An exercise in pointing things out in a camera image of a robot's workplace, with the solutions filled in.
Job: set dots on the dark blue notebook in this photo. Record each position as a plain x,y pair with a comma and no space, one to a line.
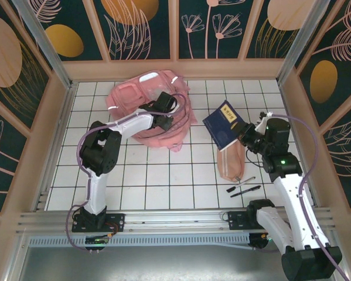
219,128

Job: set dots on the pink backpack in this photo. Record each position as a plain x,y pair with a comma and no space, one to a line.
134,99

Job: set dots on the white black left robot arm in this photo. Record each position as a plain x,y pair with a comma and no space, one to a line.
96,187

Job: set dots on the pink pencil case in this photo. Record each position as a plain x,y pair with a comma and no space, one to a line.
231,164

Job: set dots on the silver pen with black cap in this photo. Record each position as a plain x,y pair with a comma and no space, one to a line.
241,184

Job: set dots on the small controller circuit board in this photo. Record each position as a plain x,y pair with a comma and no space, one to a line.
96,240
258,238

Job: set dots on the grey metal panel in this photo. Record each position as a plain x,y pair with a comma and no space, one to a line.
163,263

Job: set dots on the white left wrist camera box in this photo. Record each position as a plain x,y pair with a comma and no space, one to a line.
177,107

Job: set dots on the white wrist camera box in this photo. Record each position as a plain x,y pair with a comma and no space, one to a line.
264,123
177,107

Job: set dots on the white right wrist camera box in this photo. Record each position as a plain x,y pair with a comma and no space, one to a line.
264,123

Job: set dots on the aluminium side rail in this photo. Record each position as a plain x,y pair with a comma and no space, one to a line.
286,99
64,117

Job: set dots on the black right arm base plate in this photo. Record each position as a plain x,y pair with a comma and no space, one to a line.
236,219

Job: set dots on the aluminium corner post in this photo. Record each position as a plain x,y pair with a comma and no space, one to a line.
43,38
307,38

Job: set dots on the aluminium mounting rail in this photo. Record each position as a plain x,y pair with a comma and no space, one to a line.
175,222

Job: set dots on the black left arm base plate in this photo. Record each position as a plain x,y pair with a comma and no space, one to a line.
116,222

